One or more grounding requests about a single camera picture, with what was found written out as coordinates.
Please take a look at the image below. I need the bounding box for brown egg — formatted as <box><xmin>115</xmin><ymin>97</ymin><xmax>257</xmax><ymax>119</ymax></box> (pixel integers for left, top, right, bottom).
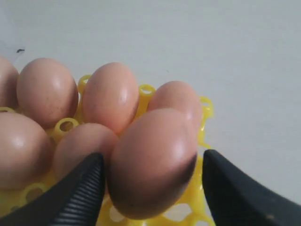
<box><xmin>0</xmin><ymin>56</ymin><xmax>19</xmax><ymax>108</ymax></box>
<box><xmin>0</xmin><ymin>112</ymin><xmax>53</xmax><ymax>189</ymax></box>
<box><xmin>147</xmin><ymin>81</ymin><xmax>204</xmax><ymax>132</ymax></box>
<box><xmin>16</xmin><ymin>57</ymin><xmax>79</xmax><ymax>129</ymax></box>
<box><xmin>81</xmin><ymin>62</ymin><xmax>139</xmax><ymax>134</ymax></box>
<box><xmin>53</xmin><ymin>123</ymin><xmax>118</xmax><ymax>180</ymax></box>
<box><xmin>107</xmin><ymin>108</ymin><xmax>198</xmax><ymax>219</ymax></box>

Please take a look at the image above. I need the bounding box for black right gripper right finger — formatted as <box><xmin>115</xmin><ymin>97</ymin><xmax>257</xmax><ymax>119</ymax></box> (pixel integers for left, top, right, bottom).
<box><xmin>202</xmin><ymin>150</ymin><xmax>301</xmax><ymax>226</ymax></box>

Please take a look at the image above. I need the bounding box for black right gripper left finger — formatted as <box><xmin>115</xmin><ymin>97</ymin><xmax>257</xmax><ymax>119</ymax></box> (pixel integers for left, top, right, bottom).
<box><xmin>0</xmin><ymin>153</ymin><xmax>105</xmax><ymax>226</ymax></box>

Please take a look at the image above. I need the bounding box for yellow plastic egg tray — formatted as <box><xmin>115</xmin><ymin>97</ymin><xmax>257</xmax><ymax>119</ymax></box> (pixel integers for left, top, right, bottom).
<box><xmin>0</xmin><ymin>75</ymin><xmax>215</xmax><ymax>226</ymax></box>

